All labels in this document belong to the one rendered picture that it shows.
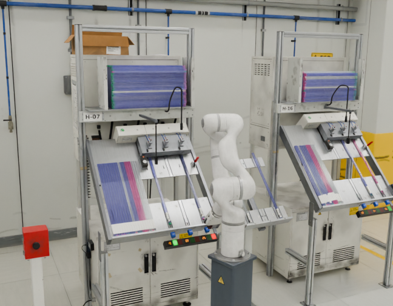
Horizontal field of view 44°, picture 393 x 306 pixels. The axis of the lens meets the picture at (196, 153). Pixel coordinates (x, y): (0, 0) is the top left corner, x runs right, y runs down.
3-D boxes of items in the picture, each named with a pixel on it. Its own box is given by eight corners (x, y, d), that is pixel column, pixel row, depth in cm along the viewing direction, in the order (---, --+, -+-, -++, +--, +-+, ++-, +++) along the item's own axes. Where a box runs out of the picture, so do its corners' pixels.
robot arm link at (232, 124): (224, 204, 248) (253, 202, 251) (229, 195, 238) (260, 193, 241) (210, 120, 270) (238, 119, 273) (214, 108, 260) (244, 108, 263)
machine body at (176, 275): (198, 306, 338) (199, 222, 326) (99, 328, 310) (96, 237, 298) (165, 269, 396) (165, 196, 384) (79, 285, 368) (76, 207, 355)
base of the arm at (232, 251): (258, 255, 254) (259, 222, 250) (233, 266, 241) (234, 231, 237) (231, 245, 267) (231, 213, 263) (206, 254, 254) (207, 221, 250)
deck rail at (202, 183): (218, 227, 300) (221, 223, 296) (214, 228, 299) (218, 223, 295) (185, 138, 338) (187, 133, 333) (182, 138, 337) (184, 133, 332)
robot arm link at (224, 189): (247, 224, 246) (249, 179, 241) (212, 227, 242) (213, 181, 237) (241, 217, 257) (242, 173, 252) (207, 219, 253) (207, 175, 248)
